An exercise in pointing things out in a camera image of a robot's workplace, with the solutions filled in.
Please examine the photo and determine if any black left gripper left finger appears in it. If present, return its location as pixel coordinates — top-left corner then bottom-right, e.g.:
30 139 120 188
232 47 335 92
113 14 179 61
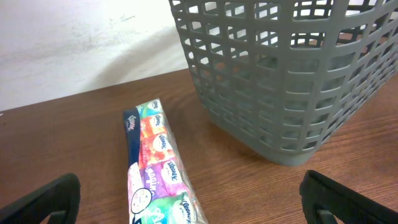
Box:
1 173 81 224

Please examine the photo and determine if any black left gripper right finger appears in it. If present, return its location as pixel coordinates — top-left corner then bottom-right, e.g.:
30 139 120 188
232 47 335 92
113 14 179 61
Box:
299 170 397 224

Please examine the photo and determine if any grey plastic basket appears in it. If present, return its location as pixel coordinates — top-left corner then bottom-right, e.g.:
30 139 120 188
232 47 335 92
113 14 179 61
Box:
170 0 397 166

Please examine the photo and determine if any Kleenex tissue multipack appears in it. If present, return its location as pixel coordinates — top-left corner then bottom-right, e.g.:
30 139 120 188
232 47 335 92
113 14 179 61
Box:
123 99 208 224

